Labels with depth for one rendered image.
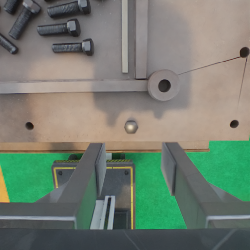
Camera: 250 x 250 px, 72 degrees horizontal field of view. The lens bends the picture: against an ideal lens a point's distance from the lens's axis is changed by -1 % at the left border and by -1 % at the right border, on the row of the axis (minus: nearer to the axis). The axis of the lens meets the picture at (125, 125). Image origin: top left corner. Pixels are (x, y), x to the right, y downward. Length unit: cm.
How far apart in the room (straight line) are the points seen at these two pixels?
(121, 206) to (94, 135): 144
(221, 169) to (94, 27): 196
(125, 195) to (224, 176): 107
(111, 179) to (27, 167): 96
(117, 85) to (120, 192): 141
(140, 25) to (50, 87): 14
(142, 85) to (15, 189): 218
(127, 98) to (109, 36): 9
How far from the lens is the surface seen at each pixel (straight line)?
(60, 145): 44
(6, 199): 246
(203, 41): 27
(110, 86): 24
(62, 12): 26
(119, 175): 151
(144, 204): 210
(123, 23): 25
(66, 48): 25
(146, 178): 191
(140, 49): 24
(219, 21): 29
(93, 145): 15
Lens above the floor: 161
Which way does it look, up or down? 75 degrees down
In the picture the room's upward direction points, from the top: 177 degrees counter-clockwise
